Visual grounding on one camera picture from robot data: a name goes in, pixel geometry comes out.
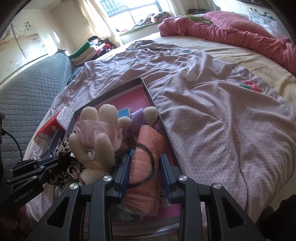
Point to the red tissue pack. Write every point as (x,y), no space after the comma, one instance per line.
(53,129)

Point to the black hair band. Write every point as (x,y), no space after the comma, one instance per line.
(142,166)

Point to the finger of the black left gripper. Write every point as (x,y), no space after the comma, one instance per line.
(32,165)
(19,176)

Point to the white drawer cabinet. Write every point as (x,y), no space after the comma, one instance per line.
(261,19)

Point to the leopard print scrunchie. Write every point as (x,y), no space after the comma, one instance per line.
(67,162)

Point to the cream bunny plush toy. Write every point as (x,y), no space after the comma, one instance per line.
(97,139)

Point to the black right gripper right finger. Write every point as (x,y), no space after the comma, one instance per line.
(206,211)

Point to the salmon pink pouch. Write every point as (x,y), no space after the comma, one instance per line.
(142,194)

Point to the dark blue small box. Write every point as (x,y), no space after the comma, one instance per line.
(51,145)

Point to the clothes on window sill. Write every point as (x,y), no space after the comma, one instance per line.
(152,18)

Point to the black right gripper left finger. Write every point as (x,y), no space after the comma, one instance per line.
(65,218)

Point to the window with dark frame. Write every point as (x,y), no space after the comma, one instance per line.
(132,10)

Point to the purple bunny plush toy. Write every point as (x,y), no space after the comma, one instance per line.
(144,116)

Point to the red crumpled duvet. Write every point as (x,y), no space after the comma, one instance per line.
(232,29)

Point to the grey quilted headboard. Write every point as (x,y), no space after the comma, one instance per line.
(25,100)

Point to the pink strawberry quilt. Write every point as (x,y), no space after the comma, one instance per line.
(227,126)

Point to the stack of folded blankets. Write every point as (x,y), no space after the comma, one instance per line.
(94,48)

